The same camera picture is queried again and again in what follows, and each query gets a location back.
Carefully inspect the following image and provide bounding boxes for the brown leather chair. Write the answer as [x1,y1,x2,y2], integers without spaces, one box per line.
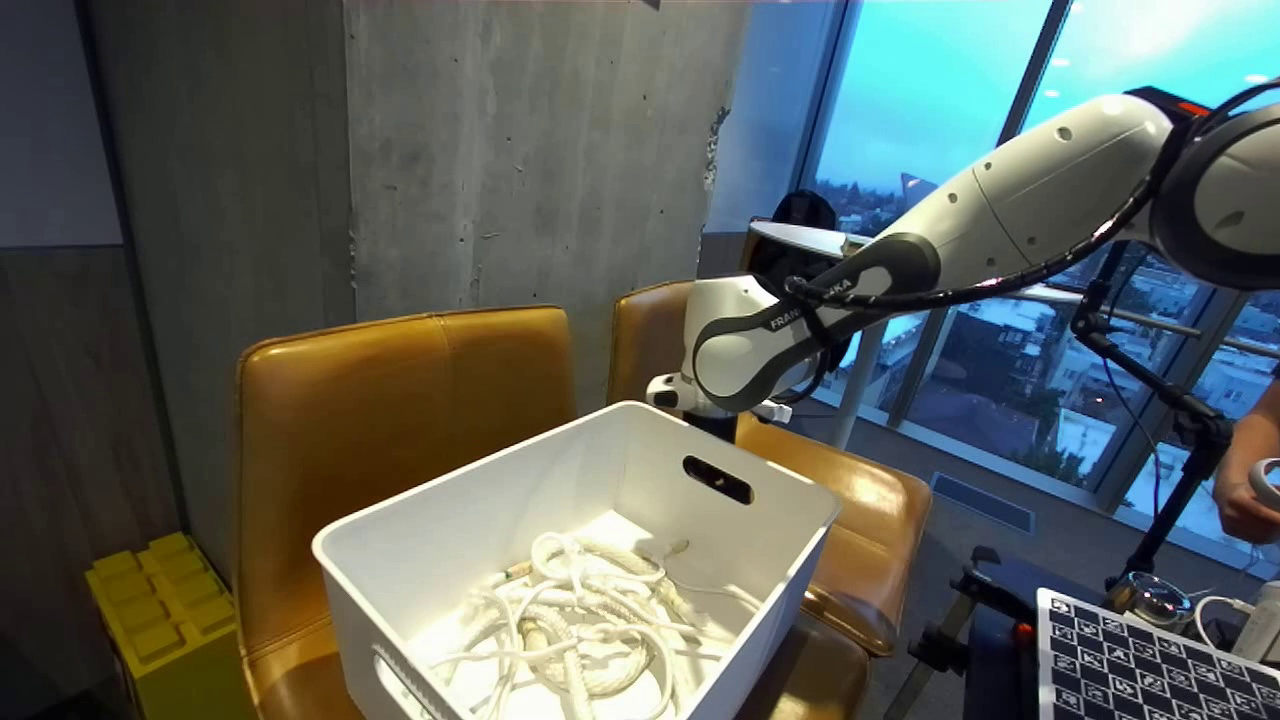
[607,279,933,658]
[234,305,873,720]

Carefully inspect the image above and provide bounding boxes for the floor vent grille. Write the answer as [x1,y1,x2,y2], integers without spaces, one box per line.
[929,471,1037,535]

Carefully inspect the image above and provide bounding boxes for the white plastic storage bin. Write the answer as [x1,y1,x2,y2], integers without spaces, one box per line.
[312,400,842,720]

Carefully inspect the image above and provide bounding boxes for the window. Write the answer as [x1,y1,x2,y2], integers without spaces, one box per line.
[700,0,1280,581]

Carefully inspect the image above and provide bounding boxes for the black and white calibration board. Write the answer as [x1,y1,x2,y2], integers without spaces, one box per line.
[1034,587,1280,720]

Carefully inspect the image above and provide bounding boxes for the person's hand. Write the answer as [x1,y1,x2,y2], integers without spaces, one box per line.
[1212,380,1280,547]

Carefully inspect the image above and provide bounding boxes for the yellow toy brick block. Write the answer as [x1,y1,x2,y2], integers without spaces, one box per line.
[84,531,253,720]

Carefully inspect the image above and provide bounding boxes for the heap of white rope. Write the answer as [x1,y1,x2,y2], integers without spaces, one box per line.
[428,530,767,720]

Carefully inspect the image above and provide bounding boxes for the white cable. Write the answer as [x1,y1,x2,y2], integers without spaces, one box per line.
[1193,595,1253,653]

